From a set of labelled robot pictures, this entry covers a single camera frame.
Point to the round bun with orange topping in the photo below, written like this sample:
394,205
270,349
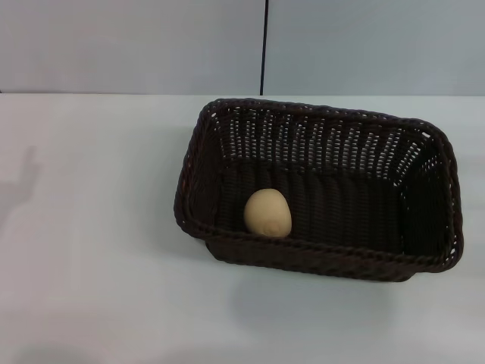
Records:
267,212

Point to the dark brown woven basket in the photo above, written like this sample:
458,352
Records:
341,197

